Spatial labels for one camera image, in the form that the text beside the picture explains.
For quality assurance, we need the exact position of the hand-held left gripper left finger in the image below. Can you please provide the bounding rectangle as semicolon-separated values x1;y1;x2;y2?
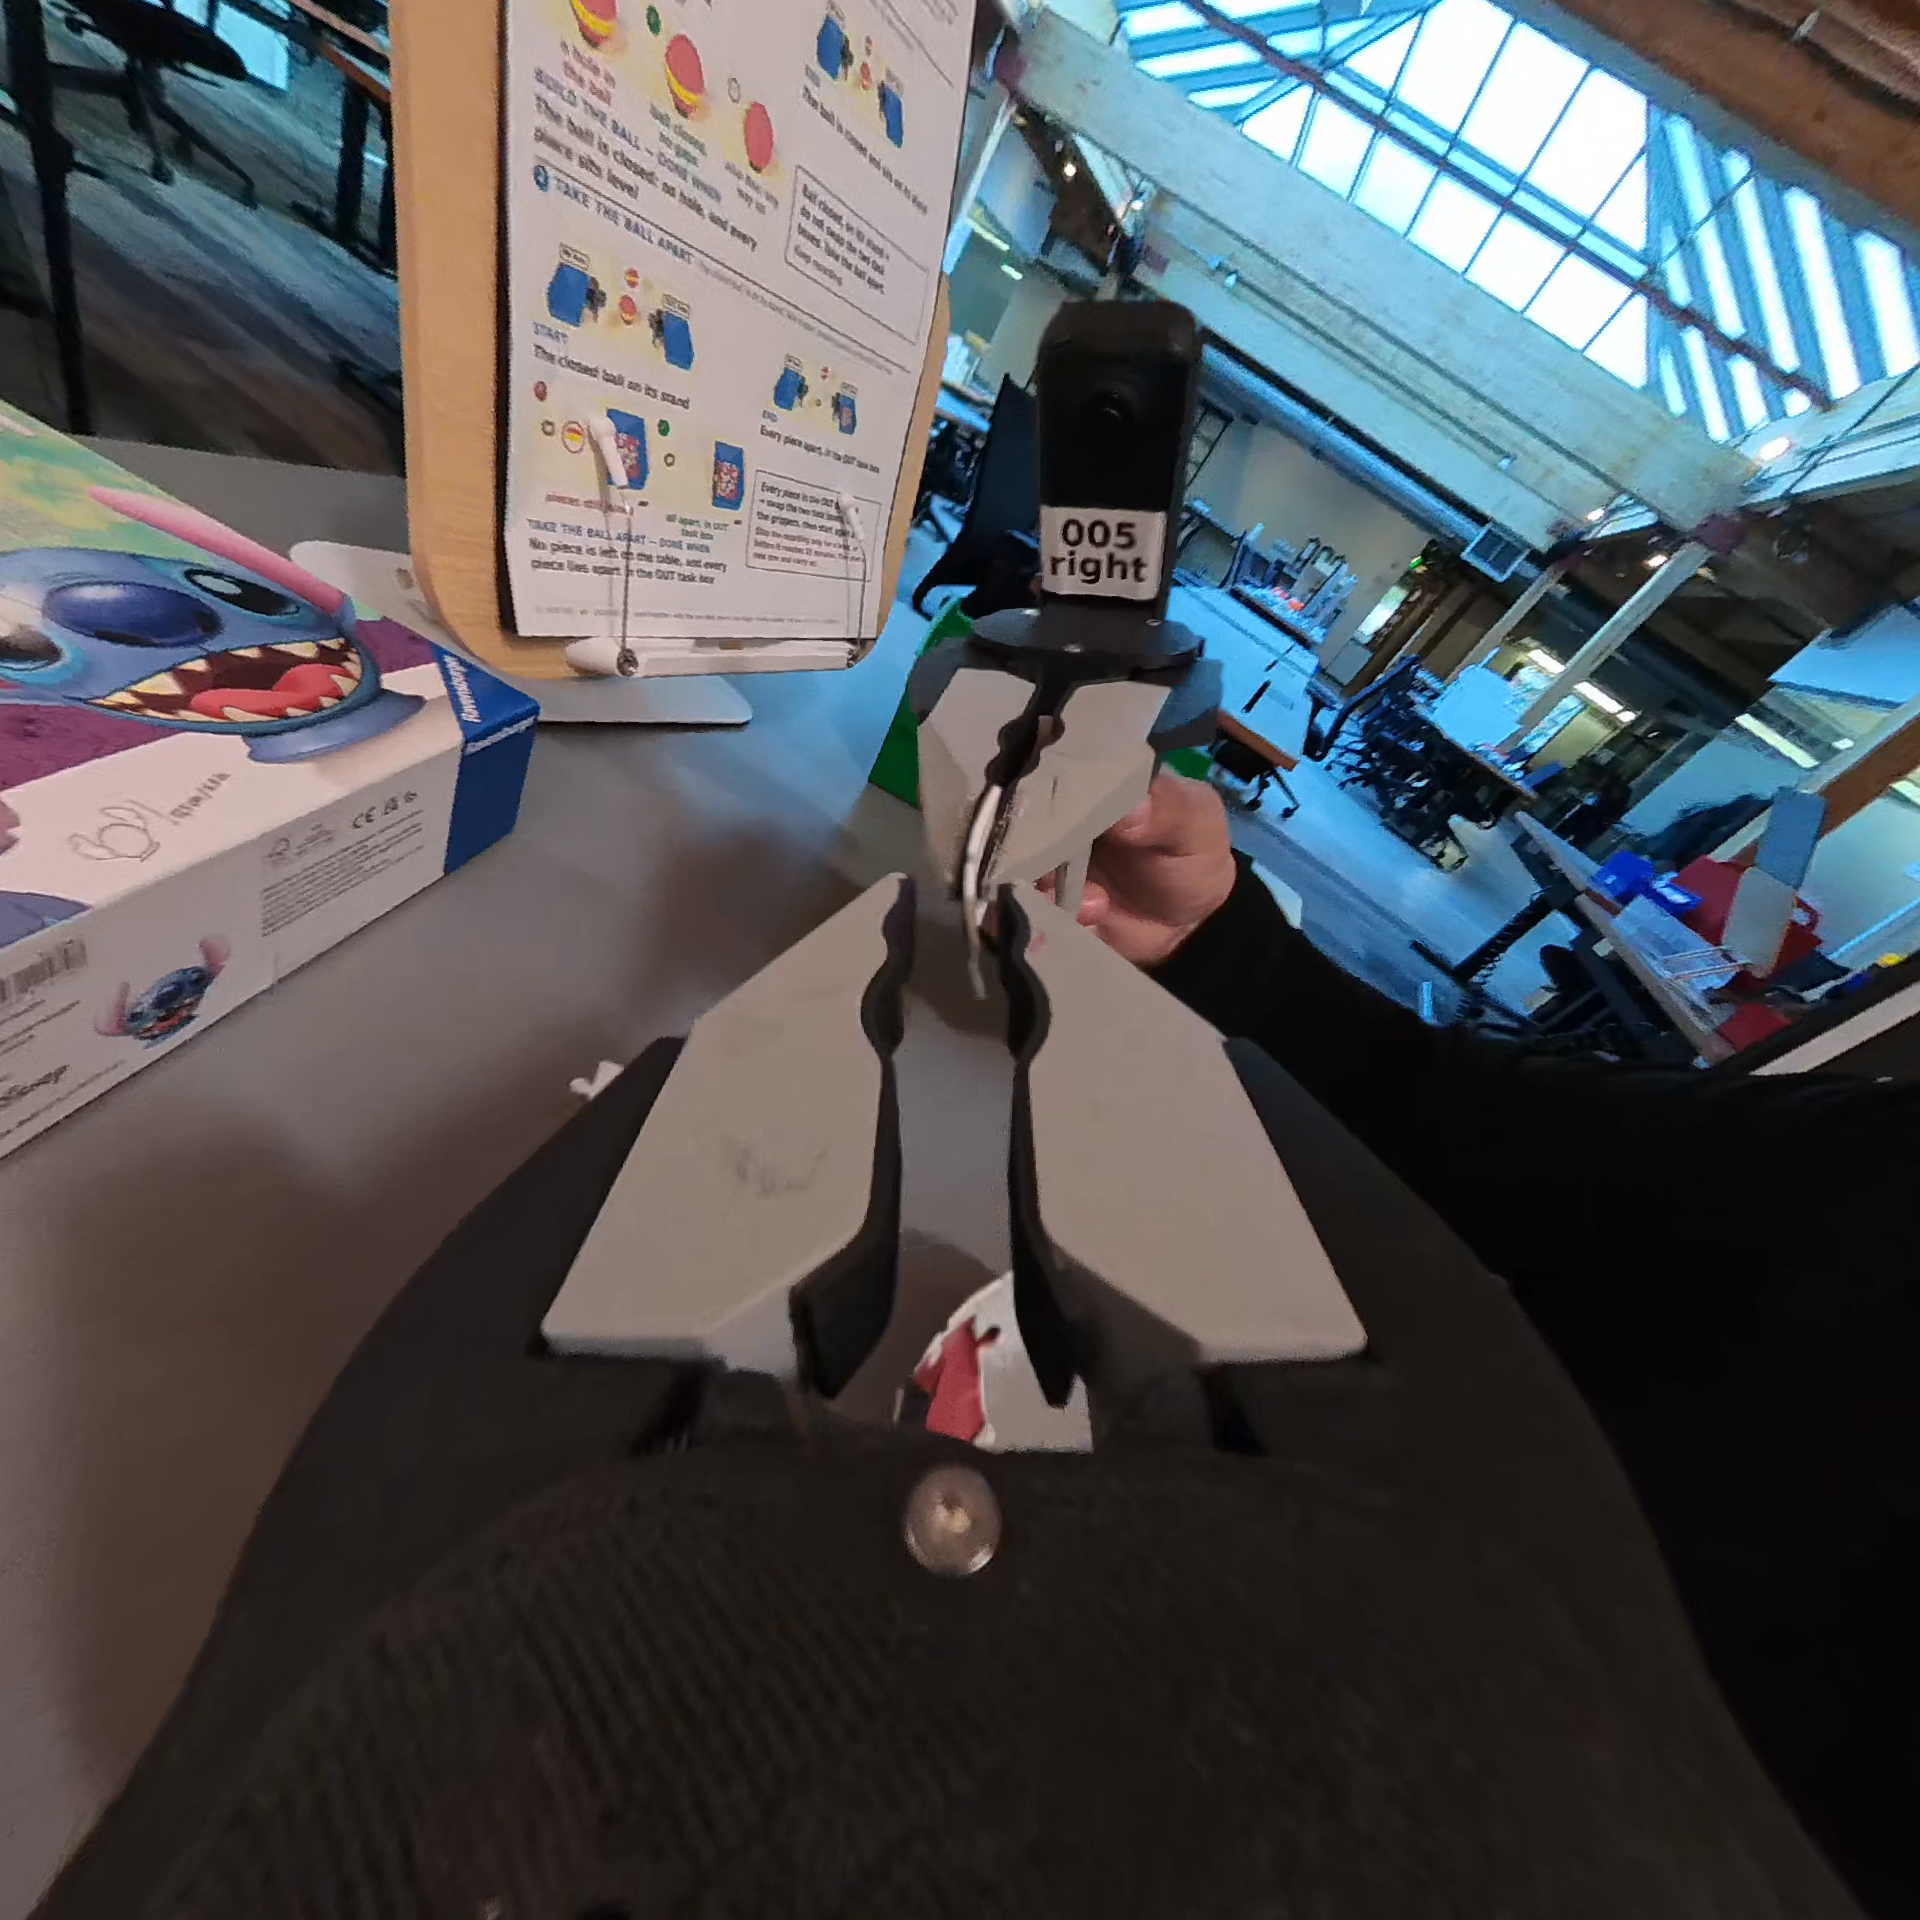
540;871;922;1387

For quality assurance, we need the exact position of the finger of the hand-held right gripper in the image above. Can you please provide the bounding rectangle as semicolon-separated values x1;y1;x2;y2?
990;684;1161;918
914;664;1050;900

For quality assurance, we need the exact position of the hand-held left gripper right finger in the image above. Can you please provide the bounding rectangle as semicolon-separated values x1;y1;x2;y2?
994;881;1371;1411

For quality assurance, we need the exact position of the person's right forearm black sleeve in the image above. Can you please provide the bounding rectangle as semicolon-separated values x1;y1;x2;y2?
1145;860;1920;1920

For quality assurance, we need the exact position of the cartoon printed puzzle box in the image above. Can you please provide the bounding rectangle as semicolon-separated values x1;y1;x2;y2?
0;399;541;1163

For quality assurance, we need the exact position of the person's right hand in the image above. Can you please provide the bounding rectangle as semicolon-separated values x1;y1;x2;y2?
1079;771;1241;969

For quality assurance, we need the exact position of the green box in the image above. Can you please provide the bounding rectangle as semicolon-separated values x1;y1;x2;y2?
869;599;975;813

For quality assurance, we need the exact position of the black office chair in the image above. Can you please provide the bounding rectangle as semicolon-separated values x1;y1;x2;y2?
910;376;1050;619

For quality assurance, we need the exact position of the white sheet holder bar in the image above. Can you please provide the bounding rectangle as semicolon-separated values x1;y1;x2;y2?
568;636;866;677

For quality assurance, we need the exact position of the group of black office chairs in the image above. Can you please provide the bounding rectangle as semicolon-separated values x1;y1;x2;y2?
1305;653;1517;871

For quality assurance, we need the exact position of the white metal stand base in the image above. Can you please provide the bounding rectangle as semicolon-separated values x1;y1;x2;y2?
290;539;751;730

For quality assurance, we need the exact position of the printed instruction sheet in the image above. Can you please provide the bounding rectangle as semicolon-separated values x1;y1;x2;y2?
502;0;975;641

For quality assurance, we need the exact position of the long white office desk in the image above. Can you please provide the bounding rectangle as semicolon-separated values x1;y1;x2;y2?
1514;809;1781;1059

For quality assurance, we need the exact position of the blue crate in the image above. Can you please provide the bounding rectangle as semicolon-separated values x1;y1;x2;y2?
1590;854;1704;918

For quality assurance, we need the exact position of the red crate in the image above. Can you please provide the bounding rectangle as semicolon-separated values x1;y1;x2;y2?
1672;855;1826;976

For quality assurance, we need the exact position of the dark office chair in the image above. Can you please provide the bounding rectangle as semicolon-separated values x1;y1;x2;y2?
59;0;259;145

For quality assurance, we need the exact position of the dark table leg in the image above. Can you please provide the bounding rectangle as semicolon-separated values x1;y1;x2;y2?
0;0;91;437

